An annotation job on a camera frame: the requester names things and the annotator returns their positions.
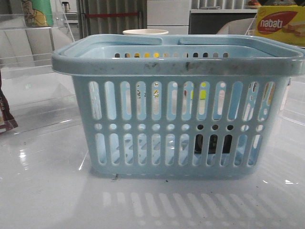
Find white cabinet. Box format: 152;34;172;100
147;0;191;35

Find clear acrylic display shelf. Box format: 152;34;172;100
0;11;74;135

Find dark counter cabinet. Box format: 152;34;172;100
189;10;256;34

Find green cartoon snack can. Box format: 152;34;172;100
21;0;54;27

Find dark tissue pack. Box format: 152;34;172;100
194;134;232;154

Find light blue plastic basket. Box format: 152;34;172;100
51;34;305;177

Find plate of fruit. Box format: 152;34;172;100
247;0;261;6

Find yellow nabati wafer box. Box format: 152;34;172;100
254;5;305;47

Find grey armchair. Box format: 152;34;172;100
217;18;255;35

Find maroon snack bag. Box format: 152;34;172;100
0;90;18;134

